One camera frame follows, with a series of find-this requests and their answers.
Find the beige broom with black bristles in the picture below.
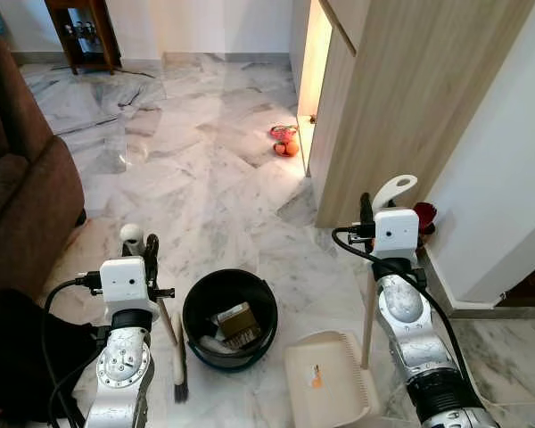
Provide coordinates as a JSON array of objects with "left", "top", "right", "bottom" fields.
[{"left": 119, "top": 222, "right": 191, "bottom": 404}]

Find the beige long-handled dustpan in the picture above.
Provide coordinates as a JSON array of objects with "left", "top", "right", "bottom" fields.
[{"left": 283, "top": 174, "right": 419, "bottom": 428}]

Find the black plastic bucket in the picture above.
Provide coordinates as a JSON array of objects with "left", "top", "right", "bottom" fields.
[{"left": 181, "top": 268, "right": 280, "bottom": 373}]

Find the red spray can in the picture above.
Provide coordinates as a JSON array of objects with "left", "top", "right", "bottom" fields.
[{"left": 413, "top": 202, "right": 439, "bottom": 243}]

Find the white crumpled paper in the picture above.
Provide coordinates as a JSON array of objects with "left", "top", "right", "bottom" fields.
[{"left": 200, "top": 333, "right": 230, "bottom": 355}]

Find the brown box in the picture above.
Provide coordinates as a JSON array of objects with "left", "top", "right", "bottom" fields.
[{"left": 215, "top": 302, "right": 260, "bottom": 350}]

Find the light wood cabinet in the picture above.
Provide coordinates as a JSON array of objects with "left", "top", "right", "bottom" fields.
[{"left": 290, "top": 0, "right": 535, "bottom": 229}]

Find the brown fabric sofa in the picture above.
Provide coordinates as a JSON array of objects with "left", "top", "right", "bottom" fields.
[{"left": 0, "top": 36, "right": 87, "bottom": 300}]

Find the black bag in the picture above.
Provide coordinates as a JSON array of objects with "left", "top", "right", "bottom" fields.
[{"left": 0, "top": 288, "right": 101, "bottom": 428}]

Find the dark wooden side table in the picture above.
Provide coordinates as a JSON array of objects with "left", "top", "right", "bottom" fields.
[{"left": 45, "top": 0, "right": 122, "bottom": 75}]

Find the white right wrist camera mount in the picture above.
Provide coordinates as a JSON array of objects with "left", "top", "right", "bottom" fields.
[{"left": 372, "top": 207, "right": 421, "bottom": 262}]

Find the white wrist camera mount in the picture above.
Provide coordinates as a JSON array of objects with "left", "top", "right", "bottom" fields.
[
  {"left": 99, "top": 256, "right": 153, "bottom": 314},
  {"left": 372, "top": 207, "right": 421, "bottom": 262}
]

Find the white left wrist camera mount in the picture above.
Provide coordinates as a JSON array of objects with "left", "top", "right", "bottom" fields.
[{"left": 99, "top": 256, "right": 153, "bottom": 314}]

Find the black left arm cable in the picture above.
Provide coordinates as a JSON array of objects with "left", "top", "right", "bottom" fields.
[{"left": 41, "top": 276, "right": 104, "bottom": 428}]

